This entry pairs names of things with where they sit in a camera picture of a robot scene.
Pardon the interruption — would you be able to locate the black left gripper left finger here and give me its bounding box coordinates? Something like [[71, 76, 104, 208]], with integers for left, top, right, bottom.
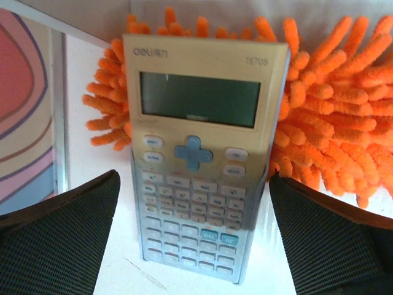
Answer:
[[1, 170, 120, 294]]

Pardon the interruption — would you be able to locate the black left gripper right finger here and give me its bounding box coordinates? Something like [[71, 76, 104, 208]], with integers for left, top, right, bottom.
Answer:
[[269, 173, 392, 294]]

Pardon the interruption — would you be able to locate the orange chenille duster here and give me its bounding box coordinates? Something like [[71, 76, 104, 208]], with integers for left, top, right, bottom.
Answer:
[[82, 14, 392, 208]]

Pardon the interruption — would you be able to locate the blue beige scientific calculator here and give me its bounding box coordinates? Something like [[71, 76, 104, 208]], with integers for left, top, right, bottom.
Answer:
[[123, 34, 290, 285]]

